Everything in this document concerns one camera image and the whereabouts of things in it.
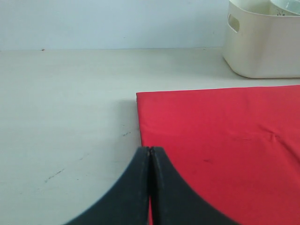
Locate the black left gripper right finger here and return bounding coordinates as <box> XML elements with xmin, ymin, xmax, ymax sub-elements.
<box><xmin>149</xmin><ymin>147</ymin><xmax>237</xmax><ymax>225</ymax></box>

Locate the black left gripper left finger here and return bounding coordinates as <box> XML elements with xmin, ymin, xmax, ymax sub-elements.
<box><xmin>67</xmin><ymin>147</ymin><xmax>150</xmax><ymax>225</ymax></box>

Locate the red table cloth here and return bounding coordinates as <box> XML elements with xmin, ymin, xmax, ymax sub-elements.
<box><xmin>136</xmin><ymin>85</ymin><xmax>300</xmax><ymax>225</ymax></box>

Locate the pale green ceramic bowl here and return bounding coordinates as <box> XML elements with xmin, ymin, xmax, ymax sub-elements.
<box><xmin>269</xmin><ymin>0</ymin><xmax>300</xmax><ymax>16</ymax></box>

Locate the cream plastic tub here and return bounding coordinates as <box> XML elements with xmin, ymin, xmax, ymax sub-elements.
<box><xmin>223</xmin><ymin>0</ymin><xmax>300</xmax><ymax>78</ymax></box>

